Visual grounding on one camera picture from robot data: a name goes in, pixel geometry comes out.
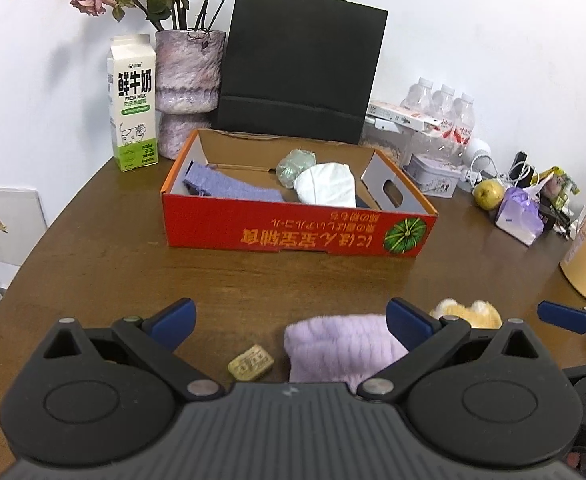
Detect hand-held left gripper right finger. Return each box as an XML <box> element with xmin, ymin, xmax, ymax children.
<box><xmin>355</xmin><ymin>297</ymin><xmax>542</xmax><ymax>404</ymax></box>

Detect green yellow snack packets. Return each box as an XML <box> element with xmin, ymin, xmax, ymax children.
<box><xmin>537</xmin><ymin>165</ymin><xmax>582</xmax><ymax>212</ymax></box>

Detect green bubble wrap bundle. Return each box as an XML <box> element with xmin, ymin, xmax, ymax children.
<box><xmin>275</xmin><ymin>148</ymin><xmax>318</xmax><ymax>190</ymax></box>

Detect purple tissue pack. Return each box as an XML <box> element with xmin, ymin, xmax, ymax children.
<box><xmin>495</xmin><ymin>185</ymin><xmax>545</xmax><ymax>247</ymax></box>

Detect small olive snack packet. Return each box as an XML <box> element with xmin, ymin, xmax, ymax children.
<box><xmin>227</xmin><ymin>343</ymin><xmax>275</xmax><ymax>381</ymax></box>

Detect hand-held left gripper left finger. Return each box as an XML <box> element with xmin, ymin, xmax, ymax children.
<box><xmin>40</xmin><ymin>297</ymin><xmax>226</xmax><ymax>404</ymax></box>

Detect orange cardboard box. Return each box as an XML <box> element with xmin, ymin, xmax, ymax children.
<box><xmin>161</xmin><ymin>128</ymin><xmax>439</xmax><ymax>259</ymax></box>

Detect black paper bag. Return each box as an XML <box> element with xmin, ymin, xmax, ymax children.
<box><xmin>210</xmin><ymin>0</ymin><xmax>389</xmax><ymax>146</ymax></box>

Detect flat white paper box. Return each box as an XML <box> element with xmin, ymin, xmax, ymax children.
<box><xmin>367</xmin><ymin>100</ymin><xmax>444</xmax><ymax>132</ymax></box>

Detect white green milk carton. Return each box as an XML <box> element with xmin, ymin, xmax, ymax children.
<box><xmin>106</xmin><ymin>34</ymin><xmax>160</xmax><ymax>173</ymax></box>

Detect purple knit sock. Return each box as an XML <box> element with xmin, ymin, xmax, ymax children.
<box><xmin>182</xmin><ymin>162</ymin><xmax>284</xmax><ymax>204</ymax></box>

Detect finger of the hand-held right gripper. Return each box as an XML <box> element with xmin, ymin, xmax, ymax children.
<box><xmin>537</xmin><ymin>296</ymin><xmax>586</xmax><ymax>376</ymax></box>

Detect fuzzy lilac cloth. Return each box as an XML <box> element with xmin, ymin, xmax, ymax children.
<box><xmin>283</xmin><ymin>313</ymin><xmax>410</xmax><ymax>385</ymax></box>

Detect pale printed tin box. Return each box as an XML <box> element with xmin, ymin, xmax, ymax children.
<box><xmin>403</xmin><ymin>153</ymin><xmax>462</xmax><ymax>198</ymax></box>

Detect purple stone-look vase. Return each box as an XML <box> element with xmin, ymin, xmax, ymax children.
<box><xmin>154</xmin><ymin>29</ymin><xmax>227</xmax><ymax>160</ymax></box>

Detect green apple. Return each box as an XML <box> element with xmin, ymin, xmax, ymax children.
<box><xmin>474</xmin><ymin>178</ymin><xmax>506</xmax><ymax>210</ymax></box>

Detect white cables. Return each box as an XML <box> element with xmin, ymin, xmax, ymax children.
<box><xmin>465</xmin><ymin>152</ymin><xmax>540</xmax><ymax>194</ymax></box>

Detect yellow white plush toy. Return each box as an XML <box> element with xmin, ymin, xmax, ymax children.
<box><xmin>428</xmin><ymin>298</ymin><xmax>503</xmax><ymax>330</ymax></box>

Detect clear plastic food container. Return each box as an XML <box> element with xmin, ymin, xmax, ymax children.
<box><xmin>361</xmin><ymin>117</ymin><xmax>414</xmax><ymax>166</ymax></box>

